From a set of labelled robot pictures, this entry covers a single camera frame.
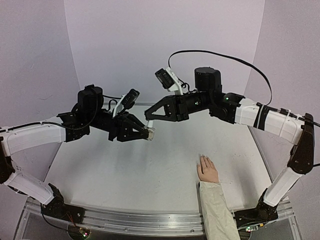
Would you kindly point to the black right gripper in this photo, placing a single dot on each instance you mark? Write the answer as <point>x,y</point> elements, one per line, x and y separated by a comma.
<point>182,108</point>

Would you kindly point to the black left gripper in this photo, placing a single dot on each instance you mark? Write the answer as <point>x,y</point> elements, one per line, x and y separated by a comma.
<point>122,126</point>

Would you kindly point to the clear nail polish bottle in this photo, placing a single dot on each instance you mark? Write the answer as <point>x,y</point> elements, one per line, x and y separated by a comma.
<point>150,133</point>

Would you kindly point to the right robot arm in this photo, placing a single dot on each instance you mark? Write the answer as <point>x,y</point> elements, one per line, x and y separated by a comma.
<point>295,130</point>

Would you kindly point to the beige sleeved forearm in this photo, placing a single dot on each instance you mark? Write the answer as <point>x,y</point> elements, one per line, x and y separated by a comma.
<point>219,223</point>

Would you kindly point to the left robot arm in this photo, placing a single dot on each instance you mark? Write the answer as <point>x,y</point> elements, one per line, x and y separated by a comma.
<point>19,138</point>

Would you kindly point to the mannequin hand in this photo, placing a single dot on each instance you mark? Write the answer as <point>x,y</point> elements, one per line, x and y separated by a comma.
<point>207,171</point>

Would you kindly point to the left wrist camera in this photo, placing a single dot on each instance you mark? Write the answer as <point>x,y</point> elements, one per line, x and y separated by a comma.
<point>126,102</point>

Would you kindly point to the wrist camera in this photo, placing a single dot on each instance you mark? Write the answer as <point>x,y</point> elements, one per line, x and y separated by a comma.
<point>126,102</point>
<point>170,81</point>

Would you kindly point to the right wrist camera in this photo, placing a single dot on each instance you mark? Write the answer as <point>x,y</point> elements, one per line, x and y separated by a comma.
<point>170,81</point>

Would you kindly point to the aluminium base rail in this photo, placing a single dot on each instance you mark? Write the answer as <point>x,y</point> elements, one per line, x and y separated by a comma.
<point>40,223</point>

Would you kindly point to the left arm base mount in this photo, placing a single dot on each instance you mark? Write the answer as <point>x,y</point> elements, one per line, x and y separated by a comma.
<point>57,208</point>

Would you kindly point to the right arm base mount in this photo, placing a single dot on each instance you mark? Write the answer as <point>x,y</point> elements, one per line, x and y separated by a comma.
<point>261,214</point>

